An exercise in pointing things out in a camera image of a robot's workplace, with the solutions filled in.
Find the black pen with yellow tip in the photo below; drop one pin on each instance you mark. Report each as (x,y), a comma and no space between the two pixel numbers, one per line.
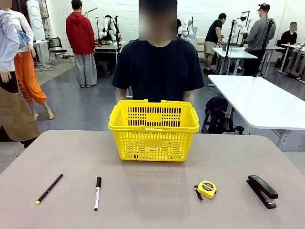
(50,188)

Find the black stapler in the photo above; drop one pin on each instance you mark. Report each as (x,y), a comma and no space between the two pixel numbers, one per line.
(262,190)

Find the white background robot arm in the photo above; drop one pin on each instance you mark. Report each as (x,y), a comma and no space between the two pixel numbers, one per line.
(106,26)
(240,28)
(187,27)

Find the person's left forearm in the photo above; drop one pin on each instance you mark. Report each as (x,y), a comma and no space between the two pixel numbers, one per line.
(188,97)

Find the person's right forearm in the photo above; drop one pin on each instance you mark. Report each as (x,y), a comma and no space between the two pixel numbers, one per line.
(120,95)

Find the yellow plastic shopping basket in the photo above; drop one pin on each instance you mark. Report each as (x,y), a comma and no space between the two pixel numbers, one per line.
(152,143)

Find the person in navy t-shirt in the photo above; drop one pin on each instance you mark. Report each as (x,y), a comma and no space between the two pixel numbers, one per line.
(157,71)

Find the person in black t-shirt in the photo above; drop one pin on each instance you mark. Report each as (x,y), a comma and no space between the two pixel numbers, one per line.
(214,33)

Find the person in red hoodie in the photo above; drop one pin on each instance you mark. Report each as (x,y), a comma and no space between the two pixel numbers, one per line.
(79,35)

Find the person in grey sweater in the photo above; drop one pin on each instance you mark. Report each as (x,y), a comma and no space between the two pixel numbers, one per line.
(259,38)

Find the person in black jacket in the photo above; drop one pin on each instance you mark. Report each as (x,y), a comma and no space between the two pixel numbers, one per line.
(289,38)

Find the black backpack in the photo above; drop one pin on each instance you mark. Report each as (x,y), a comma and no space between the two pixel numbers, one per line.
(216,109)

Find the grey plastic stool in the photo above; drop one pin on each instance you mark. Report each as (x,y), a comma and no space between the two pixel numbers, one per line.
(103,68)

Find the cluttered background work desk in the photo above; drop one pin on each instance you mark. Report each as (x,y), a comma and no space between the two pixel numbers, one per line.
(107,47)

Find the white drawer cabinet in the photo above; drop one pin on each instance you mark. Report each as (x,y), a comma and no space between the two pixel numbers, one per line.
(201,47)

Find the yellow tape measure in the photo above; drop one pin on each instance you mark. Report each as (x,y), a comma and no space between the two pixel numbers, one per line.
(207,188)

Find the white marker with black cap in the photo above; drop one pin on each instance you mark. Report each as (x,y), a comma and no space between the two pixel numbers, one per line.
(97,193)

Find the thin black stand pole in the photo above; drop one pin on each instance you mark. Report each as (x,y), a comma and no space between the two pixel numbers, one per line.
(229,47)

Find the small white table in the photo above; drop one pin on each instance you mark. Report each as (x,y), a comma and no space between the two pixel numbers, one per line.
(236,53)

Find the large white table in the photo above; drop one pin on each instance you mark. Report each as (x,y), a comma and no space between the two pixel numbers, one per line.
(257,100)

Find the black office chair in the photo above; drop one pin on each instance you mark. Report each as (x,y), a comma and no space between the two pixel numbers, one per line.
(56,50)

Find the tall black tripod stand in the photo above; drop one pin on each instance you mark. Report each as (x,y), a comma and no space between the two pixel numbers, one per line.
(265,47)

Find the white standing air conditioner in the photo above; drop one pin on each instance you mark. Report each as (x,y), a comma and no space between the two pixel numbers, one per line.
(35,21)

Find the mannequin with striped shirt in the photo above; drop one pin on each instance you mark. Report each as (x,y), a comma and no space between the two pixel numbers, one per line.
(9,71)

